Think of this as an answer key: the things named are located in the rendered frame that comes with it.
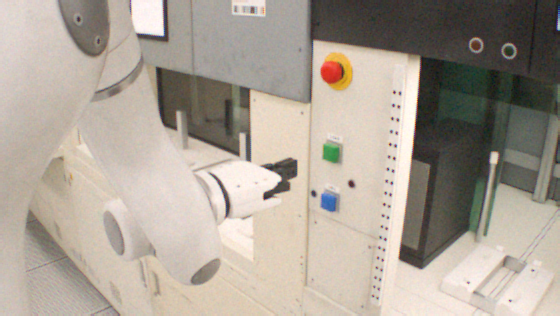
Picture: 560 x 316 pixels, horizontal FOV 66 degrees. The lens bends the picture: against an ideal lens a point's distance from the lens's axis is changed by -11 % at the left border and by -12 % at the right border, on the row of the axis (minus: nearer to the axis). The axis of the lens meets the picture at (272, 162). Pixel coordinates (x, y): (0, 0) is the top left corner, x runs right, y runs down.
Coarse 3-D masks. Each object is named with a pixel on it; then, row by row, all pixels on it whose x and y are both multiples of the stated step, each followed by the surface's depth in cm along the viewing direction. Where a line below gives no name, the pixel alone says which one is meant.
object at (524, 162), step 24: (504, 0) 57; (552, 24) 53; (528, 120) 142; (552, 120) 131; (528, 144) 144; (552, 144) 133; (504, 168) 153; (528, 168) 145; (552, 168) 136; (384, 192) 81; (552, 192) 141; (384, 216) 83; (384, 240) 84
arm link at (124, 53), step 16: (112, 0) 37; (112, 16) 38; (128, 16) 41; (112, 32) 39; (128, 32) 41; (112, 48) 40; (128, 48) 42; (112, 64) 41; (128, 64) 42; (112, 80) 42
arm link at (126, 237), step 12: (204, 192) 65; (108, 204) 60; (120, 204) 59; (108, 216) 60; (120, 216) 58; (132, 216) 58; (108, 228) 61; (120, 228) 58; (132, 228) 58; (120, 240) 59; (132, 240) 58; (144, 240) 59; (120, 252) 60; (132, 252) 58; (144, 252) 60
